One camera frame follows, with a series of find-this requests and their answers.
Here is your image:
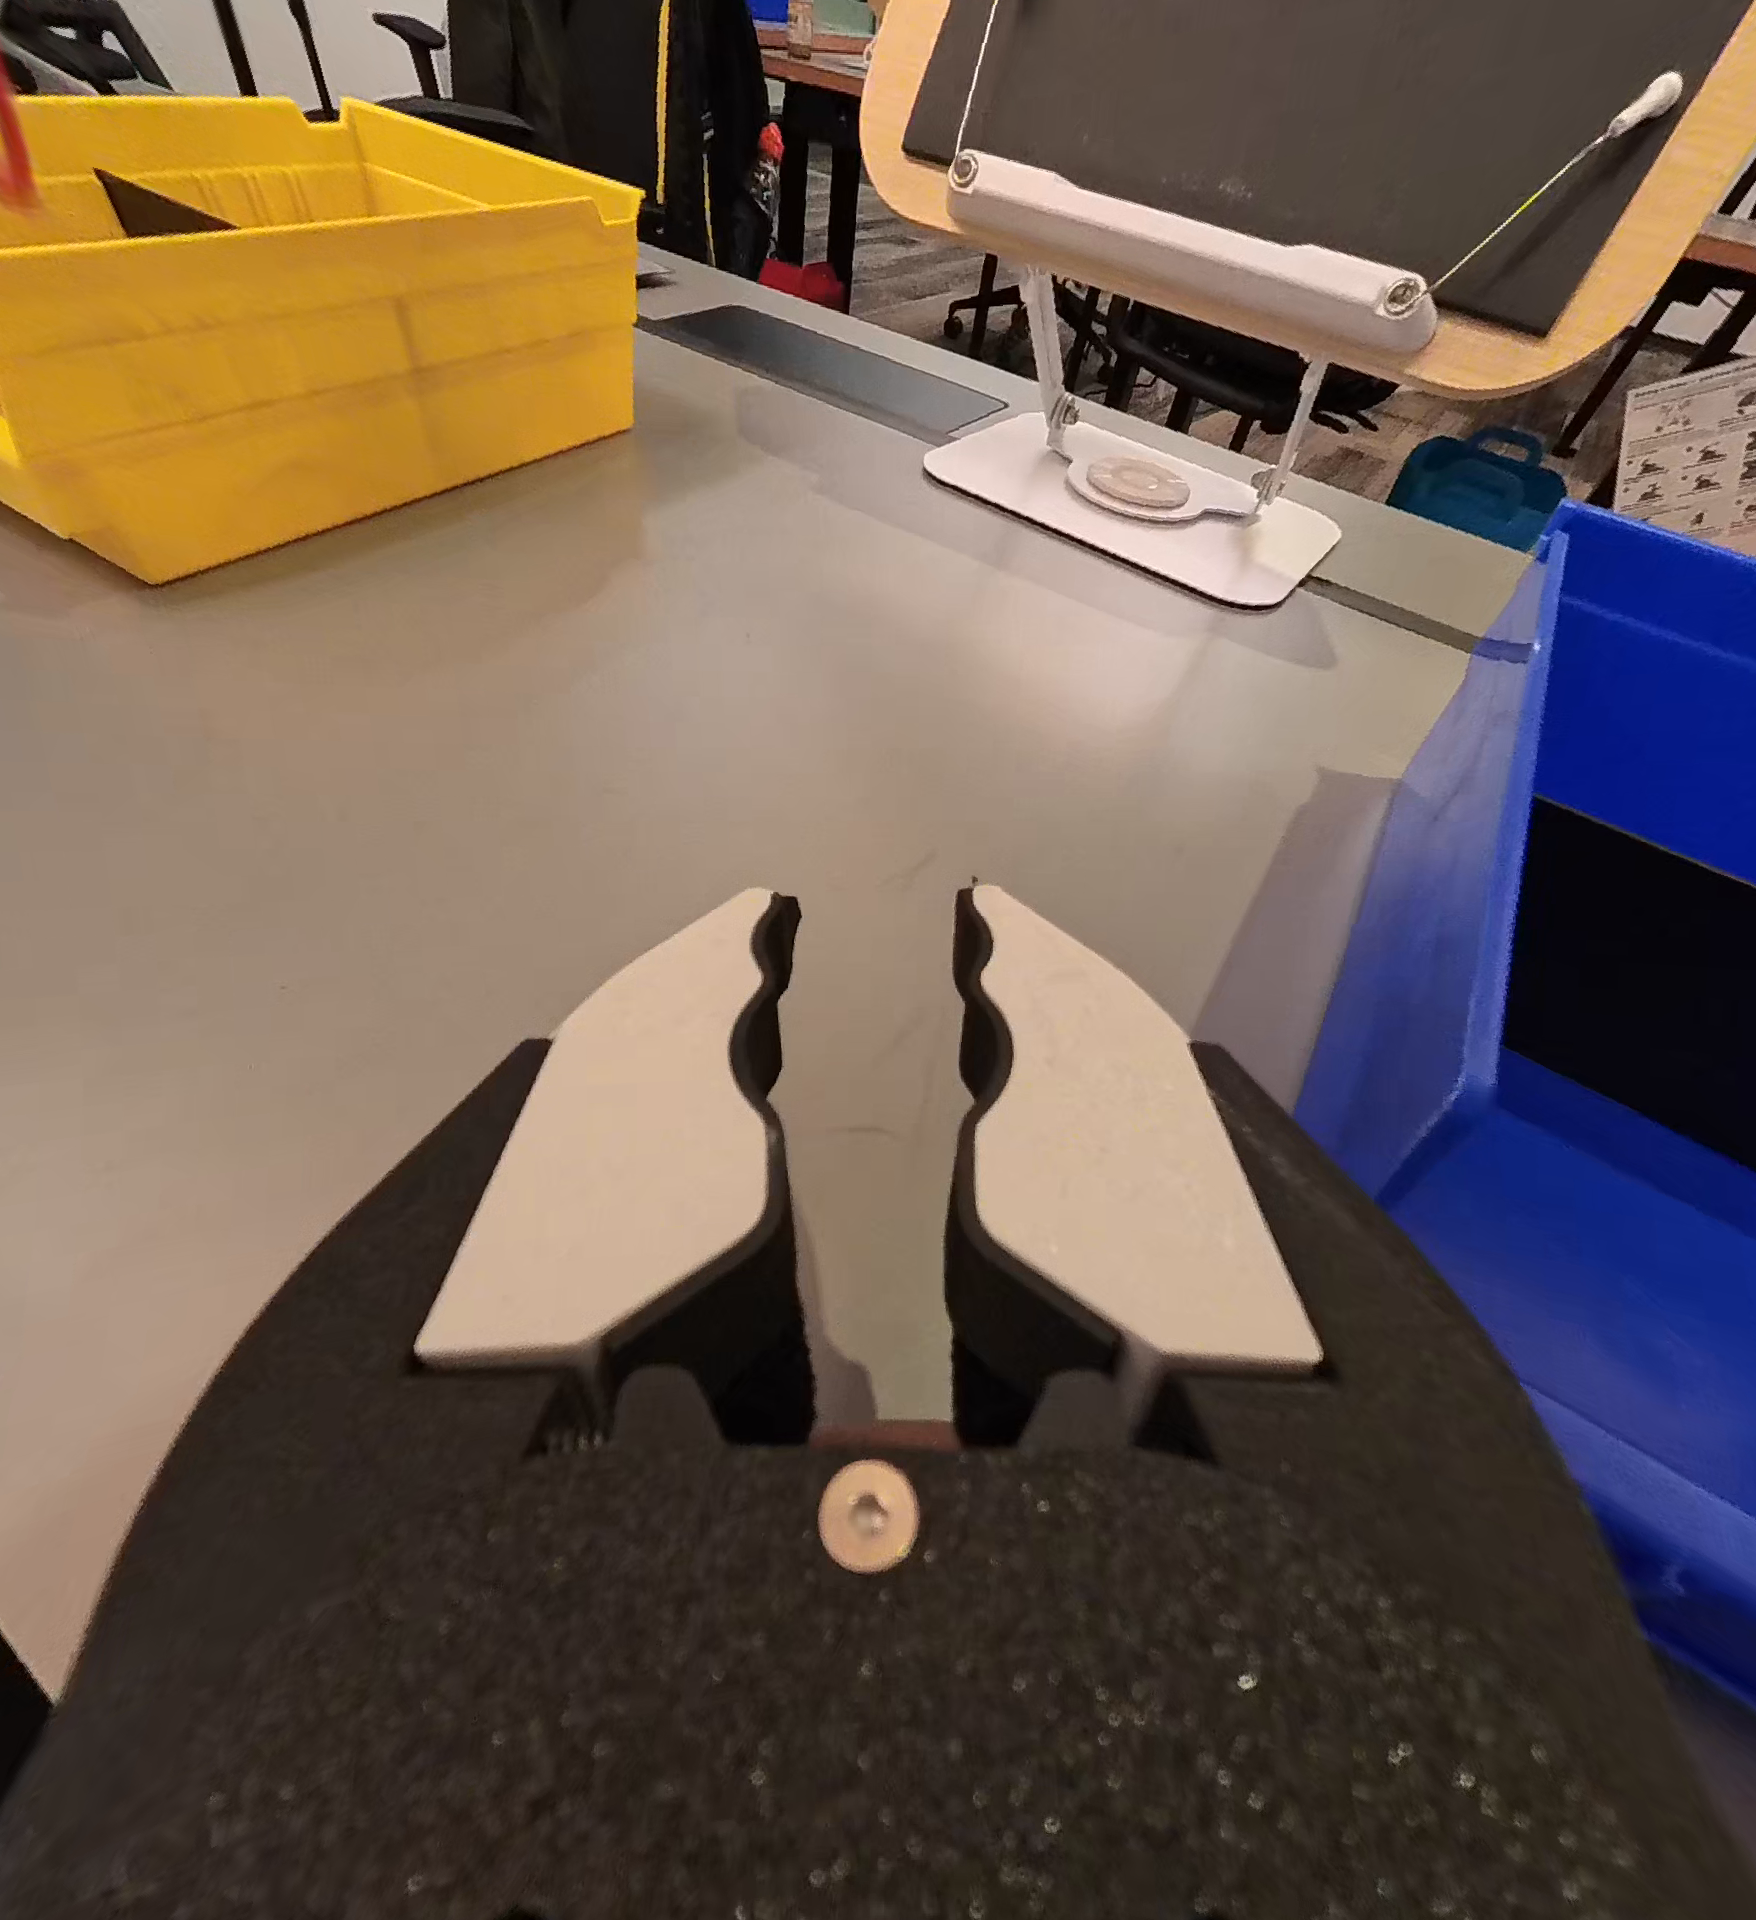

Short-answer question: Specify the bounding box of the white stylus on cord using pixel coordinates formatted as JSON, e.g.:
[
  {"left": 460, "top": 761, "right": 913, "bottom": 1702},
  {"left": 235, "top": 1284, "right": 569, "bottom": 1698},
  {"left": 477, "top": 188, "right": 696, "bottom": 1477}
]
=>
[{"left": 1422, "top": 70, "right": 1688, "bottom": 303}]

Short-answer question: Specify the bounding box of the wood-edged black board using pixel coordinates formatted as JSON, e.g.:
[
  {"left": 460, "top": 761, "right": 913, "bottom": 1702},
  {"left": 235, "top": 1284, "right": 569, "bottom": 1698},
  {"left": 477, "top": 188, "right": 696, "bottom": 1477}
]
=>
[{"left": 858, "top": 0, "right": 1756, "bottom": 402}]

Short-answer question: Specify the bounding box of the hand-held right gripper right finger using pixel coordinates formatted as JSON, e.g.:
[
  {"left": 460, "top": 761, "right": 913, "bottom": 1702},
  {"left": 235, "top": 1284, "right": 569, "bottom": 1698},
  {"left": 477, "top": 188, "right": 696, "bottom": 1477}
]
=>
[{"left": 949, "top": 882, "right": 1325, "bottom": 1373}]

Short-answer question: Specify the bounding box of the black bin divider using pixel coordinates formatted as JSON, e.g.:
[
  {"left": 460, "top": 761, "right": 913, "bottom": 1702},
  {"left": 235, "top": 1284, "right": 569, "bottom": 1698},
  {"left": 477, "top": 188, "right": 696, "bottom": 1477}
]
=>
[{"left": 93, "top": 166, "right": 243, "bottom": 240}]

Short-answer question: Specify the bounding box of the blue plastic bin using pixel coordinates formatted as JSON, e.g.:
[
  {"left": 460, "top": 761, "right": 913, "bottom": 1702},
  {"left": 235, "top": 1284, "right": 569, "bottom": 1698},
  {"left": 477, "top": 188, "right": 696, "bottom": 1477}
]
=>
[{"left": 1295, "top": 499, "right": 1756, "bottom": 1761}]

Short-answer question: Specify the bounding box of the teal tool case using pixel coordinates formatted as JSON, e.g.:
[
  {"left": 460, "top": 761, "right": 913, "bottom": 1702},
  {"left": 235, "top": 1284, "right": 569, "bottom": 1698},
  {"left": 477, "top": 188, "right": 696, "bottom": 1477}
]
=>
[{"left": 1385, "top": 425, "right": 1571, "bottom": 561}]

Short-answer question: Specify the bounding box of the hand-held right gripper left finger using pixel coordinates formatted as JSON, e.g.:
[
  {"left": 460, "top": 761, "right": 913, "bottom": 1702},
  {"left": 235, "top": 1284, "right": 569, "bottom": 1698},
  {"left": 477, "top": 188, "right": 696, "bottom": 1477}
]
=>
[{"left": 413, "top": 888, "right": 805, "bottom": 1373}]

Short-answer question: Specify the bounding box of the black hanging jacket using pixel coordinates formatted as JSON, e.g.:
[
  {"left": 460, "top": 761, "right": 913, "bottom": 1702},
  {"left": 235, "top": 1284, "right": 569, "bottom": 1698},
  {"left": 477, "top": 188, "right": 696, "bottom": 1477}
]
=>
[{"left": 447, "top": 0, "right": 777, "bottom": 281}]

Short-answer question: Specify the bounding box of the printed instruction sheet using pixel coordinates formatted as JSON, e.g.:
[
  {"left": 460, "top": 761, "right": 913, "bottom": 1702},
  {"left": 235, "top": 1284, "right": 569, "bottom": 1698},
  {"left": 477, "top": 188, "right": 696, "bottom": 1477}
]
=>
[{"left": 1612, "top": 341, "right": 1756, "bottom": 567}]

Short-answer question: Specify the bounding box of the yellow plastic bin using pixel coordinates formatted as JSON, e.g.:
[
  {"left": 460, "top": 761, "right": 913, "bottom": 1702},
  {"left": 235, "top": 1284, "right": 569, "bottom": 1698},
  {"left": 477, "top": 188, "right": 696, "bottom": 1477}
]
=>
[{"left": 0, "top": 95, "right": 644, "bottom": 588}]

